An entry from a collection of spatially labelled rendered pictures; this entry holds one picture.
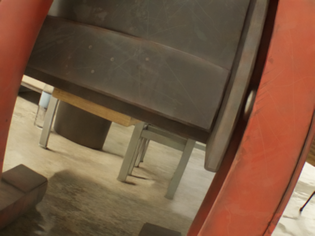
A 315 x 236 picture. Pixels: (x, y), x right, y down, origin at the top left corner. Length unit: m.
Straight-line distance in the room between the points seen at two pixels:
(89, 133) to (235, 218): 2.52
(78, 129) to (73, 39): 2.36
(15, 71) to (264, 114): 0.21
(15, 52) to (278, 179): 0.25
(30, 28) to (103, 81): 0.12
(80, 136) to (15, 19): 2.46
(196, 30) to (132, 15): 0.07
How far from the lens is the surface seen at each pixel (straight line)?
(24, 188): 1.37
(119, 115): 0.58
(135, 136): 2.37
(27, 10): 0.43
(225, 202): 0.36
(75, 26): 0.51
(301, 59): 0.36
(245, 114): 0.41
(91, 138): 2.88
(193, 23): 0.54
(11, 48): 0.43
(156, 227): 1.51
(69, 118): 2.86
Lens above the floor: 0.54
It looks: 5 degrees down
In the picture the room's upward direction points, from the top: 20 degrees clockwise
